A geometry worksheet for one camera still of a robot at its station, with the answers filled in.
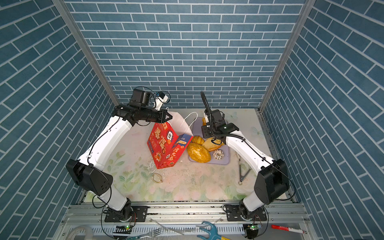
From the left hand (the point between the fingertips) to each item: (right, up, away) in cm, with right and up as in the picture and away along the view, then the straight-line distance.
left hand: (172, 116), depth 76 cm
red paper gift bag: (-3, -13, +2) cm, 13 cm away
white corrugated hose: (-38, -53, -8) cm, 65 cm away
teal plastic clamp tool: (+21, -54, -9) cm, 59 cm away
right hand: (+17, -6, +9) cm, 20 cm away
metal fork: (-6, -55, -7) cm, 55 cm away
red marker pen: (+56, -53, -6) cm, 77 cm away
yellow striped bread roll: (+13, -14, +21) cm, 29 cm away
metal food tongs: (+39, -35, +9) cm, 53 cm away
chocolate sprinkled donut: (+26, -23, +17) cm, 39 cm away
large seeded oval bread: (+13, -22, +13) cm, 29 cm away
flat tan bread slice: (+22, -17, +18) cm, 33 cm away
